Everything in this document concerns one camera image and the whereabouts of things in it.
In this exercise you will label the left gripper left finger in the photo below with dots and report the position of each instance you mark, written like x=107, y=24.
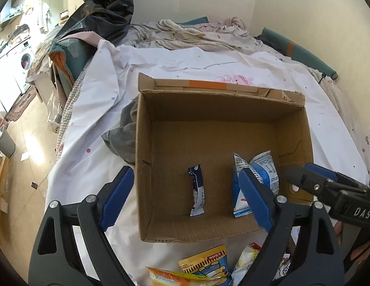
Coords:
x=55, y=258

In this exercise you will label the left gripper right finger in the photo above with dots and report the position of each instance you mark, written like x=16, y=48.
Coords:
x=317, y=258

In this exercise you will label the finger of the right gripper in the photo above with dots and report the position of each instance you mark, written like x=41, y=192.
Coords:
x=323, y=183

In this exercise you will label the blue white snack bag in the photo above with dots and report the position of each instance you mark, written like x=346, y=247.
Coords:
x=264, y=169

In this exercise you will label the orange cheese crisps bag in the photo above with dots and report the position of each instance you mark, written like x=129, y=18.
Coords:
x=169, y=278

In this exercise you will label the white yellow snack packet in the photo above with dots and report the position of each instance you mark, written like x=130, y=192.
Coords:
x=246, y=259

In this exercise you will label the yellow blue cartoon snack bag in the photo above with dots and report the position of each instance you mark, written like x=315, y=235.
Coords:
x=212, y=263

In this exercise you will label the grey crumpled cloth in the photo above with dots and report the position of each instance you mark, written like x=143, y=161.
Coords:
x=122, y=140

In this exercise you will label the dark blue snack bar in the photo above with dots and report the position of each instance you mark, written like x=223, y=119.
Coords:
x=198, y=190

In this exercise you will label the grey waste bin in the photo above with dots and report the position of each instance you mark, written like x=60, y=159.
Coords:
x=7, y=145

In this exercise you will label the brown cardboard box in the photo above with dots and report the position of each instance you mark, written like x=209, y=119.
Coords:
x=182, y=123

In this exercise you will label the teal orange cushion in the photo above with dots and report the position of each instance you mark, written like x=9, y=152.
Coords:
x=295, y=52

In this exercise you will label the white washing machine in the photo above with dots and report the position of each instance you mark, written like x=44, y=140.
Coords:
x=15, y=62

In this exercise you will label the crumpled beige blanket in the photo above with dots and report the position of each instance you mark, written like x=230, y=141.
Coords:
x=228, y=34

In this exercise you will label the black plastic garbage bag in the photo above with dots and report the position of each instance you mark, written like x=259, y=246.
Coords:
x=109, y=19

